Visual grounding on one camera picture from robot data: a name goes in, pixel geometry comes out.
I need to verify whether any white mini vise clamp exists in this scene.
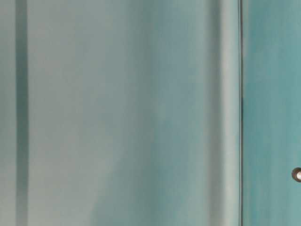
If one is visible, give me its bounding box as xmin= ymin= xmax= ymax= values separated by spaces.
xmin=292 ymin=167 xmax=301 ymax=183

